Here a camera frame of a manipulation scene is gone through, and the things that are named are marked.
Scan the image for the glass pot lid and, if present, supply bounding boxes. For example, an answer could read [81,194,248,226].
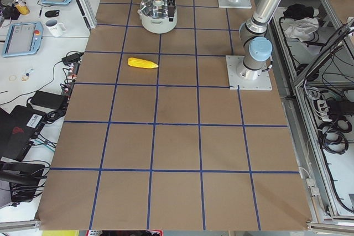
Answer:
[138,0,168,19]

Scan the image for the yellow corn cob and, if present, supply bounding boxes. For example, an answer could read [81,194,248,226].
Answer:
[128,57,159,69]

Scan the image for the black power adapter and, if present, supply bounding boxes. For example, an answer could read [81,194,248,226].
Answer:
[61,52,84,65]

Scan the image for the white mug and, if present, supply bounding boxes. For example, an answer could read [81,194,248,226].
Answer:
[45,19,66,37]

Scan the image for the black computer mouse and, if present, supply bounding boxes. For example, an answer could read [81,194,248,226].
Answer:
[44,10,60,18]

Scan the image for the black cloth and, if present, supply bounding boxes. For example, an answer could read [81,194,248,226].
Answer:
[283,3,314,20]

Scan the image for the white crumpled cloth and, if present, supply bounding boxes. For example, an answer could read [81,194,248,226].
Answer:
[284,18,319,42]

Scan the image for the large blue teach pendant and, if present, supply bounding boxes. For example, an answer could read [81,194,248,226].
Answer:
[2,22,43,57]

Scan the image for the black power brick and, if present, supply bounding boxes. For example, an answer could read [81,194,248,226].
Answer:
[30,91,67,110]

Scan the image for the white power strip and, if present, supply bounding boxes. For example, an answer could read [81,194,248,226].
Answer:
[316,99,332,122]

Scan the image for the black laptop with red logo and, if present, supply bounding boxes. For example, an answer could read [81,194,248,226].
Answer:
[1,105,46,161]

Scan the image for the black device bottom left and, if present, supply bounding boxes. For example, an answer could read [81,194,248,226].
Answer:
[1,162,49,208]

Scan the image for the coiled black cables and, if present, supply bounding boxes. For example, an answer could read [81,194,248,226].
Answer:
[317,119,349,155]

